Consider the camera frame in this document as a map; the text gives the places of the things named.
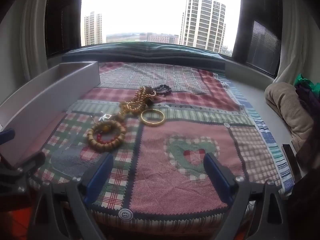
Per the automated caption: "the dark bead bracelet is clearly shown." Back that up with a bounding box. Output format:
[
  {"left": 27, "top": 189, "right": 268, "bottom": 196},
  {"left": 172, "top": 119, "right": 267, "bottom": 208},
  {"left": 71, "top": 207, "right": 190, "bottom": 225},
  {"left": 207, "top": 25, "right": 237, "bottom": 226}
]
[{"left": 152, "top": 84, "right": 173, "bottom": 97}]

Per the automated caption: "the purple cloth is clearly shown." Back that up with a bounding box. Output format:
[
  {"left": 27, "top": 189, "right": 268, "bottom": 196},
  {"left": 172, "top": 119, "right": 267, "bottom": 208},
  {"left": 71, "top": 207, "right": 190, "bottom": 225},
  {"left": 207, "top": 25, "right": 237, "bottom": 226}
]
[{"left": 295, "top": 84, "right": 320, "bottom": 110}]

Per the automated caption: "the red bead bracelet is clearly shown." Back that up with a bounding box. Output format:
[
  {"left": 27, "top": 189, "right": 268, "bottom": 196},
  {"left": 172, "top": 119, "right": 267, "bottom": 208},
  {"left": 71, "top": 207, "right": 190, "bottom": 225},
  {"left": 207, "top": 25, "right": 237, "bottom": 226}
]
[{"left": 96, "top": 126, "right": 119, "bottom": 147}]

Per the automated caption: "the low red building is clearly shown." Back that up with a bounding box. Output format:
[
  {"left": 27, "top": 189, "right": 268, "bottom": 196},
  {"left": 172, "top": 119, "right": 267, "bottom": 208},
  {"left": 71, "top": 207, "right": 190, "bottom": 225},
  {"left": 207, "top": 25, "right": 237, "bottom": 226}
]
[{"left": 146, "top": 33, "right": 179, "bottom": 45}]

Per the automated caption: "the cube pendant chain necklace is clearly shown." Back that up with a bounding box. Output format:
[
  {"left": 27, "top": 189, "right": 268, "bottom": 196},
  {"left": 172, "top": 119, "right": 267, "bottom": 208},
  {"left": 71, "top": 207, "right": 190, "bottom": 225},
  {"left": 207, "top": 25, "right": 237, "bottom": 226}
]
[{"left": 91, "top": 112, "right": 113, "bottom": 125}]

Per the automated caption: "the slim apartment tower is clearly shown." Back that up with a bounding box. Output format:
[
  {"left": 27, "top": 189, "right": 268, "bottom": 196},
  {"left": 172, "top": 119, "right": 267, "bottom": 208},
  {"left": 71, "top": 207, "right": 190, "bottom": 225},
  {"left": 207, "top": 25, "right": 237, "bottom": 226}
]
[{"left": 84, "top": 11, "right": 103, "bottom": 46}]

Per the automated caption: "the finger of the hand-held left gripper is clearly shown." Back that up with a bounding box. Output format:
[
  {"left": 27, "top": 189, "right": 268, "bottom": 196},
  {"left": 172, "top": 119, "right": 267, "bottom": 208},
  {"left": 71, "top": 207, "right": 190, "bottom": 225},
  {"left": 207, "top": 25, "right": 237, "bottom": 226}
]
[
  {"left": 0, "top": 128, "right": 16, "bottom": 146},
  {"left": 0, "top": 152, "right": 47, "bottom": 198}
]

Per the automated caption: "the white curtain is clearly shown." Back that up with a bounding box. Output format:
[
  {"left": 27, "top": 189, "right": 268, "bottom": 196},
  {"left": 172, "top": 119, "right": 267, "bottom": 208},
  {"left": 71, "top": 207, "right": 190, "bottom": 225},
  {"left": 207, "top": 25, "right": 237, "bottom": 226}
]
[
  {"left": 275, "top": 0, "right": 320, "bottom": 83},
  {"left": 20, "top": 0, "right": 54, "bottom": 80}
]

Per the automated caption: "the gold bangle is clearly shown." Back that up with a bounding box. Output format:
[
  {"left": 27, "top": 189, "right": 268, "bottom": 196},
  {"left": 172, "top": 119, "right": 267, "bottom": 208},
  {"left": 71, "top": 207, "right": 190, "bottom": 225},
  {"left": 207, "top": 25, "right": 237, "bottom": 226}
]
[{"left": 140, "top": 109, "right": 165, "bottom": 127}]

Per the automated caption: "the tall apartment tower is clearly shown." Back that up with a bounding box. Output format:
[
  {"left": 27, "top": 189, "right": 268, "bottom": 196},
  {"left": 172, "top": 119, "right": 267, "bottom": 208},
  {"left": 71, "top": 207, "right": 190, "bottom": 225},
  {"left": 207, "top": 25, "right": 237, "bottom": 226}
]
[{"left": 179, "top": 0, "right": 227, "bottom": 54}]

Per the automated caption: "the window louvre panel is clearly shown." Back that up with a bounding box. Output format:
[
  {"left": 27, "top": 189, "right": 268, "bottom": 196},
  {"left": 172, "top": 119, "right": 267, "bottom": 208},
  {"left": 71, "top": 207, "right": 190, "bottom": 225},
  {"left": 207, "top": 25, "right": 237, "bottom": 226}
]
[{"left": 246, "top": 21, "right": 282, "bottom": 77}]

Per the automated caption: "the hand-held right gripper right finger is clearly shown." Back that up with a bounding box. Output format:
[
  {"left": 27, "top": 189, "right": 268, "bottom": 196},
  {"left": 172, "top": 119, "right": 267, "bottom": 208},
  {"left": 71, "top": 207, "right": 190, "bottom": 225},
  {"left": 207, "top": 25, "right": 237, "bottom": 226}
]
[{"left": 203, "top": 152, "right": 295, "bottom": 240}]

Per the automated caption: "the dark striped cushion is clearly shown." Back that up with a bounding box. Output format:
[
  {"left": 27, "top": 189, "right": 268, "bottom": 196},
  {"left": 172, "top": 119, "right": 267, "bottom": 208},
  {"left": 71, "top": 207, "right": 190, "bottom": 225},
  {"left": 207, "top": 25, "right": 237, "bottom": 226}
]
[{"left": 61, "top": 42, "right": 227, "bottom": 74}]

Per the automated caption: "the black smartphone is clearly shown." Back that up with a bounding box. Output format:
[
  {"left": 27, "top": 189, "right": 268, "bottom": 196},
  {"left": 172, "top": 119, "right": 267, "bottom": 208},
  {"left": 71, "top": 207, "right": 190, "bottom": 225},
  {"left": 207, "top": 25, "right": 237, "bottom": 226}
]
[{"left": 281, "top": 143, "right": 303, "bottom": 180}]

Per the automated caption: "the green cloth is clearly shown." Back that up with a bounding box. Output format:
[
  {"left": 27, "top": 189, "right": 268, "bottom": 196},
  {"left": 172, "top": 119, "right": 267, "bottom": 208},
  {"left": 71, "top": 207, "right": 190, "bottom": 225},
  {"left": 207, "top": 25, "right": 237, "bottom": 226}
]
[{"left": 294, "top": 73, "right": 320, "bottom": 93}]

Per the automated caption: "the white cardboard box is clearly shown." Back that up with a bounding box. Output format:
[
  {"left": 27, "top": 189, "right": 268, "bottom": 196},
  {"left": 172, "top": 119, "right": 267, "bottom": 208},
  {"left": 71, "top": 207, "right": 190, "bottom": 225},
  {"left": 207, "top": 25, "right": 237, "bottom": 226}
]
[{"left": 0, "top": 60, "right": 101, "bottom": 170}]

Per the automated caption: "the wooden bead bracelet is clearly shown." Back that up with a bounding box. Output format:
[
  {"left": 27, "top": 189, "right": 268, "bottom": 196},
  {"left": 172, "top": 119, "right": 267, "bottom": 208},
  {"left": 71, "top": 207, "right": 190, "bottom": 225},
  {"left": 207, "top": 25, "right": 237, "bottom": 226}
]
[{"left": 87, "top": 120, "right": 127, "bottom": 152}]

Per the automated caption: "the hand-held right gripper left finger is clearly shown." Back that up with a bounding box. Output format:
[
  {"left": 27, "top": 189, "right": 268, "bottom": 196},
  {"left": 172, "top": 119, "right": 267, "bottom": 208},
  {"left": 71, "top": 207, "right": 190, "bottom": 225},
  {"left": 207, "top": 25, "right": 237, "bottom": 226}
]
[{"left": 27, "top": 152, "right": 115, "bottom": 240}]

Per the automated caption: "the gold bead necklace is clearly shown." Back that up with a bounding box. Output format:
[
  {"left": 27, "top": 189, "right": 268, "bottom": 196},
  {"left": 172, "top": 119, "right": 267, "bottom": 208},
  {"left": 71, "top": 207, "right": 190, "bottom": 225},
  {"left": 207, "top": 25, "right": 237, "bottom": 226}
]
[{"left": 120, "top": 86, "right": 157, "bottom": 117}]

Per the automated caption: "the patchwork plaid blanket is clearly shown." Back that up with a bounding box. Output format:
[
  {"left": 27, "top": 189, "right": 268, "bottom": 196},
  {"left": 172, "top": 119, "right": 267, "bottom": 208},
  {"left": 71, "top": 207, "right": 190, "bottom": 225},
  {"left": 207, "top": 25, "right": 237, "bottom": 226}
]
[{"left": 27, "top": 61, "right": 294, "bottom": 228}]

